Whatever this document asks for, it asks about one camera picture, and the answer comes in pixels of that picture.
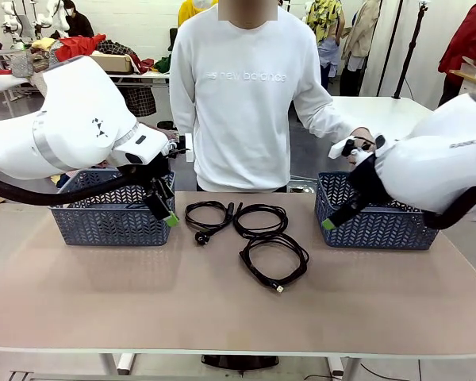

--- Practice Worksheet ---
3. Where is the thin black coiled cable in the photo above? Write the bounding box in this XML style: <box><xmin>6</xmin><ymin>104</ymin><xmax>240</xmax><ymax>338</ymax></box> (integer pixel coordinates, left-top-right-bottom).
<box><xmin>232</xmin><ymin>202</ymin><xmax>289</xmax><ymax>239</ymax></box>

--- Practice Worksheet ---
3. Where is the person in white sweatshirt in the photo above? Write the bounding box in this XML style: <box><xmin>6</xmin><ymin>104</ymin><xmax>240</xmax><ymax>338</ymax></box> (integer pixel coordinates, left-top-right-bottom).
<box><xmin>169</xmin><ymin>0</ymin><xmax>334</xmax><ymax>194</ymax></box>

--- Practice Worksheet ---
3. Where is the person in yellow hoodie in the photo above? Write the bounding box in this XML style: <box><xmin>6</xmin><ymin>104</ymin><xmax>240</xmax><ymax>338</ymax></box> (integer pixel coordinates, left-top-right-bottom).
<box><xmin>177</xmin><ymin>0</ymin><xmax>219</xmax><ymax>27</ymax></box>

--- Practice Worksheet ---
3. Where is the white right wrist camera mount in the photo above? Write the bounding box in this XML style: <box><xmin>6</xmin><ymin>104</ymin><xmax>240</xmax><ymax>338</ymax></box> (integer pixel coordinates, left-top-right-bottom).
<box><xmin>328</xmin><ymin>134</ymin><xmax>388</xmax><ymax>160</ymax></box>

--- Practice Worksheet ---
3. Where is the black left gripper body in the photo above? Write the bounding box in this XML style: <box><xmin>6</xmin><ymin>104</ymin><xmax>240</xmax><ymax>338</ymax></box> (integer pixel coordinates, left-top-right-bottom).
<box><xmin>140</xmin><ymin>155</ymin><xmax>175</xmax><ymax>191</ymax></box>

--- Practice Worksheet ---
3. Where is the person in yellow patterned shirt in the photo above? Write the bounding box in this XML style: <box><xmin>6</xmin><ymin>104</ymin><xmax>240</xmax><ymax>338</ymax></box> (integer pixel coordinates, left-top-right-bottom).
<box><xmin>305</xmin><ymin>0</ymin><xmax>346</xmax><ymax>96</ymax></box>

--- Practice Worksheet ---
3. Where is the black light stand pole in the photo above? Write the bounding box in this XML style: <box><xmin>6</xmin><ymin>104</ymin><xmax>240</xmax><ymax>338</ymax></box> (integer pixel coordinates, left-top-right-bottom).
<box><xmin>376</xmin><ymin>0</ymin><xmax>405</xmax><ymax>98</ymax></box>

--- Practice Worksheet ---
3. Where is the black USB cable coil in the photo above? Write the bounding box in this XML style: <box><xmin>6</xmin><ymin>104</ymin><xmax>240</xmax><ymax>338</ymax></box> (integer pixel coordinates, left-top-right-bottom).
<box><xmin>240</xmin><ymin>233</ymin><xmax>310</xmax><ymax>295</ymax></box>

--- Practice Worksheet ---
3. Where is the closed cardboard box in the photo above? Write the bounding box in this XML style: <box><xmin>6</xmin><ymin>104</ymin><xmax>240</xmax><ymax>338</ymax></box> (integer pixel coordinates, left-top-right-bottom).
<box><xmin>90</xmin><ymin>54</ymin><xmax>135</xmax><ymax>75</ymax></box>

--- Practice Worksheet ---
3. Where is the white background table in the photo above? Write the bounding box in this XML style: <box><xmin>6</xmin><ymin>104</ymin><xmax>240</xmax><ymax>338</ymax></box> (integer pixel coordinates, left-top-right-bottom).
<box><xmin>328</xmin><ymin>95</ymin><xmax>437</xmax><ymax>144</ymax></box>

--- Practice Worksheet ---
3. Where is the black white plaid cloth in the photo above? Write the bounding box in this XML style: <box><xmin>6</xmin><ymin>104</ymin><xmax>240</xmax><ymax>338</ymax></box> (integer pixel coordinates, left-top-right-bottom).
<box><xmin>125</xmin><ymin>87</ymin><xmax>158</xmax><ymax>117</ymax></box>

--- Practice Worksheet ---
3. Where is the wooden desk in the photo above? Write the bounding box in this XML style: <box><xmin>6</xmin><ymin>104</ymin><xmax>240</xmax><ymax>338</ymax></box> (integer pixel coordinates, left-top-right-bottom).
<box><xmin>447</xmin><ymin>69</ymin><xmax>476</xmax><ymax>96</ymax></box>

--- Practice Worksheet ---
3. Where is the black tripod stand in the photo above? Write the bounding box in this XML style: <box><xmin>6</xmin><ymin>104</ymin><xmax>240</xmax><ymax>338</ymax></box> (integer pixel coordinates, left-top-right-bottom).
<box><xmin>393</xmin><ymin>0</ymin><xmax>428</xmax><ymax>100</ymax></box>

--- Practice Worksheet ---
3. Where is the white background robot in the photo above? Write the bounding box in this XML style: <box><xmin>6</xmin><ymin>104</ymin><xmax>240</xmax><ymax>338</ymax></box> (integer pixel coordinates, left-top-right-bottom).
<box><xmin>0</xmin><ymin>0</ymin><xmax>33</xmax><ymax>40</ymax></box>
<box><xmin>45</xmin><ymin>0</ymin><xmax>71</xmax><ymax>32</ymax></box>

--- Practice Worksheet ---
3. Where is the white clothes table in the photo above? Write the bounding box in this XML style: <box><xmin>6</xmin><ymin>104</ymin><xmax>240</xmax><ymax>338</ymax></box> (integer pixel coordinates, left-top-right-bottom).
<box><xmin>110</xmin><ymin>71</ymin><xmax>171</xmax><ymax>116</ymax></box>

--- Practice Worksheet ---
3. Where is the person in red jacket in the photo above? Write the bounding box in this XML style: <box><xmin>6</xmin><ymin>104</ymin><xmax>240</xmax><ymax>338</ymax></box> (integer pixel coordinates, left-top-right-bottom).
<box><xmin>437</xmin><ymin>0</ymin><xmax>476</xmax><ymax>108</ymax></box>

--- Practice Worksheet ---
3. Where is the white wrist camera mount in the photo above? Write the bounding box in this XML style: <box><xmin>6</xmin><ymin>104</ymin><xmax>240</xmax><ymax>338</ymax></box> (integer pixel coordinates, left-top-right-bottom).
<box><xmin>164</xmin><ymin>133</ymin><xmax>194</xmax><ymax>163</ymax></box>
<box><xmin>328</xmin><ymin>134</ymin><xmax>388</xmax><ymax>160</ymax></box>

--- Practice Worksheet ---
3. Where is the white table leg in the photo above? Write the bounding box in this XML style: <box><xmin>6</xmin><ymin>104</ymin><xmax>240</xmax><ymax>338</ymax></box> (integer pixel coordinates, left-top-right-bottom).
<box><xmin>327</xmin><ymin>354</ymin><xmax>360</xmax><ymax>381</ymax></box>
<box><xmin>98</xmin><ymin>352</ymin><xmax>136</xmax><ymax>376</ymax></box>

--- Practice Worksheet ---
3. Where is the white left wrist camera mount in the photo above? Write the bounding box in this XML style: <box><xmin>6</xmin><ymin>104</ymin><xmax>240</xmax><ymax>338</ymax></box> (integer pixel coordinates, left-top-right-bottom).
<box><xmin>164</xmin><ymin>133</ymin><xmax>194</xmax><ymax>163</ymax></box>

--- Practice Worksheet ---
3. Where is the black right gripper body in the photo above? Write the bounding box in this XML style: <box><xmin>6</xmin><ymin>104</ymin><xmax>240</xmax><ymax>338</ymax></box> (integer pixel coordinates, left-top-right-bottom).
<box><xmin>347</xmin><ymin>153</ymin><xmax>386</xmax><ymax>203</ymax></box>

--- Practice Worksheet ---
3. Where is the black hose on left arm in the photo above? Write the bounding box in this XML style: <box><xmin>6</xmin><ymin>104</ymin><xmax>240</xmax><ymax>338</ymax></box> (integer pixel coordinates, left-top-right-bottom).
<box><xmin>0</xmin><ymin>173</ymin><xmax>152</xmax><ymax>207</ymax></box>

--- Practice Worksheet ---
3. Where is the person's left forearm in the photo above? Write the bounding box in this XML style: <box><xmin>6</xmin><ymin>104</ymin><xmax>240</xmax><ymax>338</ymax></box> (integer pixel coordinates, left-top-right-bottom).
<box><xmin>299</xmin><ymin>98</ymin><xmax>358</xmax><ymax>140</ymax></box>

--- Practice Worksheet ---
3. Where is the white ironing board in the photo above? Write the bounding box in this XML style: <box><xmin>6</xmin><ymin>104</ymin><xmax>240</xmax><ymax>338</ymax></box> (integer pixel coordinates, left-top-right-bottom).
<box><xmin>0</xmin><ymin>73</ymin><xmax>35</xmax><ymax>116</ymax></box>

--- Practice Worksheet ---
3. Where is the masked person in black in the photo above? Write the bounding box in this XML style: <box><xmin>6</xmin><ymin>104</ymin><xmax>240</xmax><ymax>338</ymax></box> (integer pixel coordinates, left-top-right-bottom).
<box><xmin>63</xmin><ymin>0</ymin><xmax>95</xmax><ymax>39</ymax></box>

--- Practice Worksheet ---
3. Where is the blue-grey plastic basket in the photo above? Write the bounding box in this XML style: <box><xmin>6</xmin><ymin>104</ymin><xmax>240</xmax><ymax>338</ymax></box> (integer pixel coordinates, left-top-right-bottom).
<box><xmin>315</xmin><ymin>171</ymin><xmax>440</xmax><ymax>251</ymax></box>
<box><xmin>49</xmin><ymin>169</ymin><xmax>177</xmax><ymax>247</ymax></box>

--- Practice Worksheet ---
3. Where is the person's left hand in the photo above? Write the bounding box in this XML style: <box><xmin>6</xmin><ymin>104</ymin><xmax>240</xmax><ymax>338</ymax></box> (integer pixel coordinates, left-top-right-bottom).
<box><xmin>347</xmin><ymin>126</ymin><xmax>378</xmax><ymax>166</ymax></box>

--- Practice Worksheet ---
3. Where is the black power cable thin coil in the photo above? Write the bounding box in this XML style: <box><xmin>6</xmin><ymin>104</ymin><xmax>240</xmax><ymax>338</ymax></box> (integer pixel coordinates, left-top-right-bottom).
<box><xmin>184</xmin><ymin>201</ymin><xmax>236</xmax><ymax>246</ymax></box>

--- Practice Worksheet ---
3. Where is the grey patterned bag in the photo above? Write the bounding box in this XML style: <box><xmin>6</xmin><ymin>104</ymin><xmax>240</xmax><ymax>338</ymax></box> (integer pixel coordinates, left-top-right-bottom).
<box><xmin>10</xmin><ymin>51</ymin><xmax>35</xmax><ymax>79</ymax></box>

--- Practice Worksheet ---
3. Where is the red cloth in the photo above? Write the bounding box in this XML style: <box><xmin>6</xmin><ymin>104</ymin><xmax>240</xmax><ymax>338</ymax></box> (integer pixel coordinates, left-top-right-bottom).
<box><xmin>59</xmin><ymin>34</ymin><xmax>107</xmax><ymax>60</ymax></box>

